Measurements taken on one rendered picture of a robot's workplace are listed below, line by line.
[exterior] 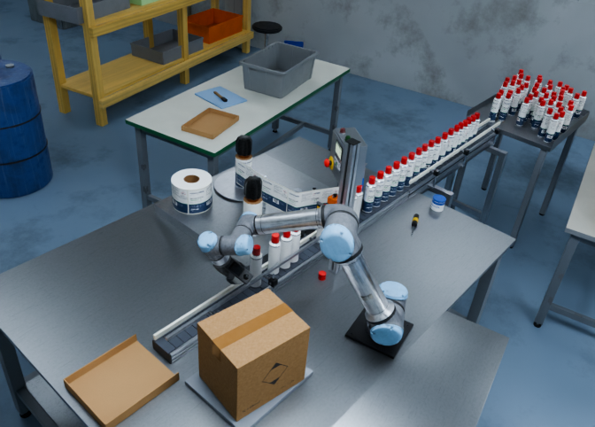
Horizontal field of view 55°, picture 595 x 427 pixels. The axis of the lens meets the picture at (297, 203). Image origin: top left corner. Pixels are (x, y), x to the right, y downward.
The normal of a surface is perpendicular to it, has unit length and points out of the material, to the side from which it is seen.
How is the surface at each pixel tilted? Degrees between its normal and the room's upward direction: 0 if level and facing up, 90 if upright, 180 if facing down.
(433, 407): 0
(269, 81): 95
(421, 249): 0
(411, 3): 90
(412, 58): 90
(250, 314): 0
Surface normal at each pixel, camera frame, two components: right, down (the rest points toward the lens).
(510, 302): 0.07, -0.83
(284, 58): -0.45, 0.39
